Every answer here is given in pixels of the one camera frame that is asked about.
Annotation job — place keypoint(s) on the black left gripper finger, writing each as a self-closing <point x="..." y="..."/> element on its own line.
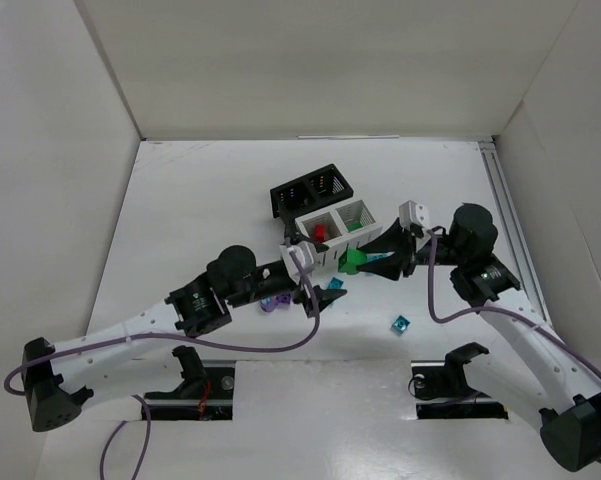
<point x="293" y="236"/>
<point x="316" y="299"/>

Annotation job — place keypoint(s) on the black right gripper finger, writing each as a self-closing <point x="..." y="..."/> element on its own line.
<point x="395" y="239"/>
<point x="392" y="268"/>

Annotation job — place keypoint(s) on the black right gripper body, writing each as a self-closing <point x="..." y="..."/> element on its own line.
<point x="410" y="251"/>

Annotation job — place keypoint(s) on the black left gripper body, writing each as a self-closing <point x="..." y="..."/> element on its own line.
<point x="275" y="277"/>

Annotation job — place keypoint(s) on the teal long lego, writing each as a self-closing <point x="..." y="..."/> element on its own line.
<point x="335" y="283"/>

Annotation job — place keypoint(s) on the red lego block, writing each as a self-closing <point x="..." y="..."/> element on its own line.
<point x="320" y="233"/>

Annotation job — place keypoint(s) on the green rounded lego block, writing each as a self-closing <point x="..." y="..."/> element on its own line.
<point x="350" y="261"/>

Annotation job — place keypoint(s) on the teal lego brick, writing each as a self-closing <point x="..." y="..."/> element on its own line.
<point x="375" y="257"/>

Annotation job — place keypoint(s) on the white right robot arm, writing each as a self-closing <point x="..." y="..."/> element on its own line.
<point x="561" y="401"/>

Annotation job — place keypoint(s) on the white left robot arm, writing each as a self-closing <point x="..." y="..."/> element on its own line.
<point x="155" y="351"/>

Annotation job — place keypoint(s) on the purple lego brick overturned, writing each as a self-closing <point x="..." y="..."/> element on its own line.
<point x="284" y="300"/>

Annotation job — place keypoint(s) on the purple round flower lego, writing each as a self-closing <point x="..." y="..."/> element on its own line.
<point x="268" y="305"/>

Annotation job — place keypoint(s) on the black two-slot container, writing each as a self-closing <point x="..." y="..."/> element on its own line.
<point x="310" y="192"/>

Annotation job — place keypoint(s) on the white two-slot container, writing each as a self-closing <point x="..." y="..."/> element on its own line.
<point x="339" y="239"/>

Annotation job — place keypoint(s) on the small teal square lego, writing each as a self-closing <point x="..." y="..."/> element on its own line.
<point x="400" y="325"/>

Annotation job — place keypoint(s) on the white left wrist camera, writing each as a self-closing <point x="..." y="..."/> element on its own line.
<point x="303" y="254"/>

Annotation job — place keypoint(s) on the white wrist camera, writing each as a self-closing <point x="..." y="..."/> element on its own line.
<point x="303" y="254"/>
<point x="412" y="213"/>

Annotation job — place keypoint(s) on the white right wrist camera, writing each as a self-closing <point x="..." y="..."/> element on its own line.
<point x="412" y="213"/>

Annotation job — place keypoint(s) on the aluminium rail right edge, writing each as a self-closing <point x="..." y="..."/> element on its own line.
<point x="512" y="229"/>

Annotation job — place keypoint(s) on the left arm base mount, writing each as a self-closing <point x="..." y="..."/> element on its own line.
<point x="210" y="400"/>

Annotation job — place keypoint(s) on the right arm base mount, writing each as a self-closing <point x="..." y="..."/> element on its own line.
<point x="442" y="394"/>

